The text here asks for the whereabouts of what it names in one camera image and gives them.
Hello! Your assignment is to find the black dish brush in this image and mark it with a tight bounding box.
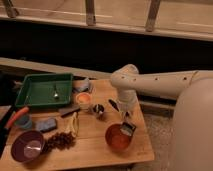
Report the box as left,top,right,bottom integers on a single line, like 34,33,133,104
120,122,136,136

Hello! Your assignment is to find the orange cup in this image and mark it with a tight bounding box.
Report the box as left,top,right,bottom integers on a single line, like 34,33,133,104
75,92,91,110

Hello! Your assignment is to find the purple bowl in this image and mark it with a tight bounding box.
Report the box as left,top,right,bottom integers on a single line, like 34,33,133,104
11,130,45,163

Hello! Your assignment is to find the grey blue mug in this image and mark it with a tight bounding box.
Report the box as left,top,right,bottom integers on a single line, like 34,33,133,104
74,78,93,93

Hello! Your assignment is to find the small blue cup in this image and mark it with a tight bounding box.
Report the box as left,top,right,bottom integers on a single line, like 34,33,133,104
15,115,32,130

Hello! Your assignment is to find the yellow banana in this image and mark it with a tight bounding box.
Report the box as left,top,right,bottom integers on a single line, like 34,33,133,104
65,112,79,137

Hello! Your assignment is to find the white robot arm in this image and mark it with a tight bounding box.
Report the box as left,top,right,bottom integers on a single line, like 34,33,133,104
110,64,213,171

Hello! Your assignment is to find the bunch of dark grapes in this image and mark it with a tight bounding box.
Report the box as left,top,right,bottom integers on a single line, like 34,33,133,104
45,132,75,151

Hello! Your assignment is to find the orange handled knife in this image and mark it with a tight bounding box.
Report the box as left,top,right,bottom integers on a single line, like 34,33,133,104
0,106,29,157

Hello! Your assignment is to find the blue sponge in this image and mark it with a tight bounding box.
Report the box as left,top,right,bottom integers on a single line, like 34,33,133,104
35,118,57,132

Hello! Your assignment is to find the green plastic tray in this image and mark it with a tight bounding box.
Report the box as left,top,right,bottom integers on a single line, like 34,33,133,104
15,73,73,108

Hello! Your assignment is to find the metal spoon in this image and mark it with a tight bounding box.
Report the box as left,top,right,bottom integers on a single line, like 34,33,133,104
53,84,59,99

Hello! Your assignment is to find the dark flat spatula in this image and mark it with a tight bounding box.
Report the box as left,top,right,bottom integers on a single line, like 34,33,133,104
59,105,80,117

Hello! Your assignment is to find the red bowl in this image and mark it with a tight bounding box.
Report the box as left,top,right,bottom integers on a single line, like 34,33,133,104
105,124,131,151

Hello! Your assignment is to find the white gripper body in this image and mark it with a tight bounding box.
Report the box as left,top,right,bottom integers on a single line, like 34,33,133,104
117,94,136,112

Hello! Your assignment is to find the small dark round jar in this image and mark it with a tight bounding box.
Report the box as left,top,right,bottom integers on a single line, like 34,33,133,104
92,104,105,118

